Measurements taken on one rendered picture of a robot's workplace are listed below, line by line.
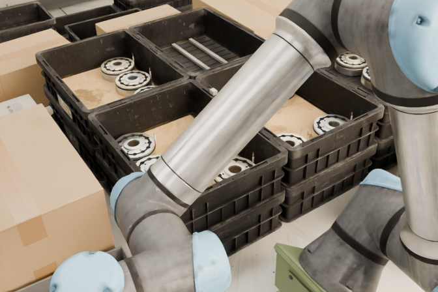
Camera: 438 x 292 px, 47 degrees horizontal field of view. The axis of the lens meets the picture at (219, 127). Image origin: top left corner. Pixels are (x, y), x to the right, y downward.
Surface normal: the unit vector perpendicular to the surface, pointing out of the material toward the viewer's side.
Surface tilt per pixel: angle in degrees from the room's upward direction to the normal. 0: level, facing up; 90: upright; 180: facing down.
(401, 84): 101
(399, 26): 72
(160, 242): 13
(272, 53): 41
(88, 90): 0
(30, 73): 90
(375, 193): 49
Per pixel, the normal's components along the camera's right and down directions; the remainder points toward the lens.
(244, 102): -0.06, -0.01
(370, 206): -0.74, -0.36
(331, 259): -0.41, -0.47
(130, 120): 0.56, 0.47
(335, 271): -0.25, -0.35
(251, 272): -0.02, -0.82
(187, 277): 0.30, -0.17
